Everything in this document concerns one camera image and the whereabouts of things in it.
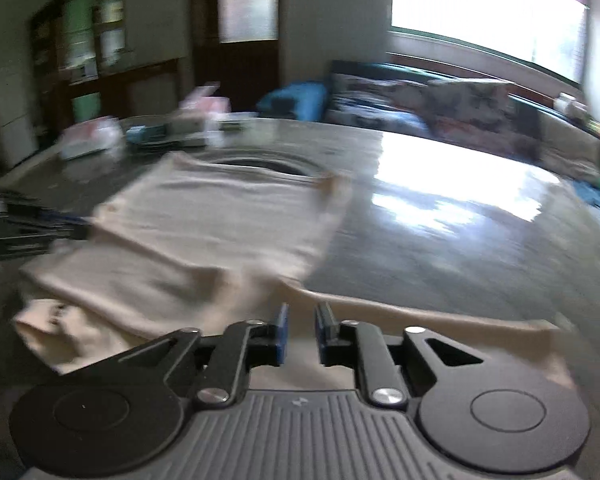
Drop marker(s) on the dark wooden sideboard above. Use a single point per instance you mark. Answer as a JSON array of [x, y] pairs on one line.
[[140, 85]]

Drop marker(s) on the round black table insert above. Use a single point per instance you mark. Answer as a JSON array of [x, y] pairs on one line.
[[275, 165]]

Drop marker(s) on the pink white soft tissue pack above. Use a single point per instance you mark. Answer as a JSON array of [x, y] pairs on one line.
[[90, 140]]

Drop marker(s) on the upright butterfly print pillow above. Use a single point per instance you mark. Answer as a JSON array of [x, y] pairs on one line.
[[470, 105]]

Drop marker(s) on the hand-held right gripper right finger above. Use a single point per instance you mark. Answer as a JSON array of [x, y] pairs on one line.
[[322, 335]]

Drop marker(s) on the cream sweatshirt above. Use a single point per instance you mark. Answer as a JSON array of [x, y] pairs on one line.
[[205, 220]]

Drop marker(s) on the dark wooden door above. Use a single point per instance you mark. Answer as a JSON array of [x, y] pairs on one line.
[[240, 60]]

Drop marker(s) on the window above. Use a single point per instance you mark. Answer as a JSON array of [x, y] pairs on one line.
[[480, 10]]

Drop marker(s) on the flat butterfly print pillow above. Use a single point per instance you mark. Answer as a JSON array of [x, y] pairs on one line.
[[375, 100]]

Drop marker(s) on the dark wooden shelf cabinet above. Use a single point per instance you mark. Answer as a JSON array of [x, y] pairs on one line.
[[80, 30]]

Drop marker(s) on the panda plush toy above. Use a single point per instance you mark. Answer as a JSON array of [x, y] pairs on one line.
[[570, 104]]

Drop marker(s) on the grey pillow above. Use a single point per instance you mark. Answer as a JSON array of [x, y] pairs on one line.
[[570, 142]]

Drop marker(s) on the pink tissue box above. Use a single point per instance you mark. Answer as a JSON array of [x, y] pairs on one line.
[[200, 112]]

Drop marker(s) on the dark blue sofa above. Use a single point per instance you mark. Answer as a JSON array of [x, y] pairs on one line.
[[525, 110]]

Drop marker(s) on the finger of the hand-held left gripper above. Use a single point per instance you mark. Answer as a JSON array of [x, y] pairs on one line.
[[30, 247], [55, 218]]

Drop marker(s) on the blue cushion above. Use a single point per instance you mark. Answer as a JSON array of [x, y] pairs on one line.
[[292, 100]]

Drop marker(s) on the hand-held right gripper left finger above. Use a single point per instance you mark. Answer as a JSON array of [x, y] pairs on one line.
[[281, 335]]

